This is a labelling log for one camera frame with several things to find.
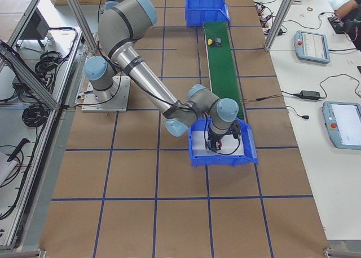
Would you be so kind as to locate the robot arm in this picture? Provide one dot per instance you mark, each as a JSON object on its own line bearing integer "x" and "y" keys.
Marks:
{"x": 127, "y": 22}

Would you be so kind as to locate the teach pendant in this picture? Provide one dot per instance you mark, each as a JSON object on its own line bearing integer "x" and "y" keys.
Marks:
{"x": 342, "y": 121}
{"x": 311, "y": 47}

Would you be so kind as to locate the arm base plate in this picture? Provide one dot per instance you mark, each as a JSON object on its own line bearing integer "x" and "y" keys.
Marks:
{"x": 113, "y": 100}

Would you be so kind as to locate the lower teach pendant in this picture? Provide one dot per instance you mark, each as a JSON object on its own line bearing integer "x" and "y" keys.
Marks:
{"x": 342, "y": 121}

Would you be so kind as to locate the blue plastic bin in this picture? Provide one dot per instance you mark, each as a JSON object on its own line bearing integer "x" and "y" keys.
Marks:
{"x": 199, "y": 11}
{"x": 246, "y": 136}

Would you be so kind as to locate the upper teach pendant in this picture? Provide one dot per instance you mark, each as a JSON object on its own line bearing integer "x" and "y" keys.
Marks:
{"x": 311, "y": 47}

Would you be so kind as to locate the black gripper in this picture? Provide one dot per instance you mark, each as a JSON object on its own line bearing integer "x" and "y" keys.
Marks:
{"x": 214, "y": 141}

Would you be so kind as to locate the aluminium frame post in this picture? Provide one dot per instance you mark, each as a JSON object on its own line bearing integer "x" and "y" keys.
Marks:
{"x": 276, "y": 25}

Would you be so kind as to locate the blue left plastic bin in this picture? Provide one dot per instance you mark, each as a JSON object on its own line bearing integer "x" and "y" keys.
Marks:
{"x": 199, "y": 11}

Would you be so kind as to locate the blue right plastic bin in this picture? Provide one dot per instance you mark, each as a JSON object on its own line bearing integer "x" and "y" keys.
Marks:
{"x": 246, "y": 136}

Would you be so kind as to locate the green conveyor belt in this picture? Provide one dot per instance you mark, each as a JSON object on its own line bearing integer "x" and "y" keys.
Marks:
{"x": 223, "y": 80}

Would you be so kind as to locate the aluminium frame rail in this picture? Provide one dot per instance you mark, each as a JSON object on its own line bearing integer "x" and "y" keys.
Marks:
{"x": 25, "y": 75}

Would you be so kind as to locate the white right foam pad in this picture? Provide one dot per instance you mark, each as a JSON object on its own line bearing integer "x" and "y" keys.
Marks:
{"x": 229, "y": 145}

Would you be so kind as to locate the black power adapter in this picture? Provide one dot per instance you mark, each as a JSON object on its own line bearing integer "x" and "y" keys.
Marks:
{"x": 310, "y": 95}

